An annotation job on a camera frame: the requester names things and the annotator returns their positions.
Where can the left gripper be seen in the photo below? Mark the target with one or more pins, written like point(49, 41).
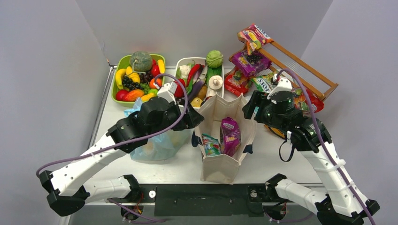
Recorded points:
point(192, 119)

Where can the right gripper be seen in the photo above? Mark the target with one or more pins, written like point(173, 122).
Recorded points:
point(259, 99)

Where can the light blue plastic bag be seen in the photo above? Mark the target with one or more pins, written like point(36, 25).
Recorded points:
point(161, 147)

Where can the large purple snack bag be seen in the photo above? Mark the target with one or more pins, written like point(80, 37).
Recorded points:
point(230, 136)

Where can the teal snack bag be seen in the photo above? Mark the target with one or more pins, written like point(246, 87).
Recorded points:
point(211, 145)

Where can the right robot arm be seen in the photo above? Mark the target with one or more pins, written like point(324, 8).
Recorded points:
point(341, 203)

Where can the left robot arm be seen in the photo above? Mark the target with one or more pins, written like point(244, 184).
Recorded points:
point(72, 186)

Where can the orange candy bag lower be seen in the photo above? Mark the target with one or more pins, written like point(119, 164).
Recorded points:
point(276, 132)

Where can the orange candy bag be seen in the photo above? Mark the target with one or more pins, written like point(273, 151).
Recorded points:
point(254, 38)
point(276, 132)

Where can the green candy bag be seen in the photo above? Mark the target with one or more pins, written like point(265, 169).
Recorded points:
point(264, 83)

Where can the red snack bag left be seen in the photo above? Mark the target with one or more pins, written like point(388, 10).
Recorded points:
point(236, 82)

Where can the small purple snack bag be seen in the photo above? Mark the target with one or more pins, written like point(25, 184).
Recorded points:
point(250, 64)

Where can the top orange candy bag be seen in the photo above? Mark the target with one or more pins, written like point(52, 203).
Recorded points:
point(254, 38)

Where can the red orange mango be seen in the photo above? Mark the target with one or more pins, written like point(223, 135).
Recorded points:
point(132, 96)

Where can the red bell pepper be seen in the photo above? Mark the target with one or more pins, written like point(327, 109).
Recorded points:
point(179, 90)

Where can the orange tangerine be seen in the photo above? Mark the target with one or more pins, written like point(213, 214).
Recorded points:
point(156, 83)

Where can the black grapes bunch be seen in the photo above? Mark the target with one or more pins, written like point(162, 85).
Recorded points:
point(129, 84)

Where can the yellow pear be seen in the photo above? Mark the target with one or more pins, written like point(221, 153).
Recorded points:
point(196, 102)

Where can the green fruit tray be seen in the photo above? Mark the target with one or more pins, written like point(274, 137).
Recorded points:
point(124, 62)

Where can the purple eggplant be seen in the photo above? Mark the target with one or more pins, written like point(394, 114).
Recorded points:
point(196, 89)

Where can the white cauliflower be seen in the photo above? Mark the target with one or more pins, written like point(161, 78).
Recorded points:
point(184, 71)

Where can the wooden display rack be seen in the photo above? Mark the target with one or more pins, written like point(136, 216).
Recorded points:
point(282, 58)

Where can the green melon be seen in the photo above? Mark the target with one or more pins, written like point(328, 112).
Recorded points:
point(141, 61)

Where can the white vegetable tray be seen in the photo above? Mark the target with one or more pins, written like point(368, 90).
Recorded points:
point(204, 73)

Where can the red chili pepper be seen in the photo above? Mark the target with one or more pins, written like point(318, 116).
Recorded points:
point(192, 72)

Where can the white mushroom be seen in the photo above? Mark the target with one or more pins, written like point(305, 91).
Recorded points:
point(215, 82)

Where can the green cabbage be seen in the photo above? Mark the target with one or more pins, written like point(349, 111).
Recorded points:
point(214, 59)

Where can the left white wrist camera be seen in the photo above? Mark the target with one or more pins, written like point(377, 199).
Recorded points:
point(167, 91)

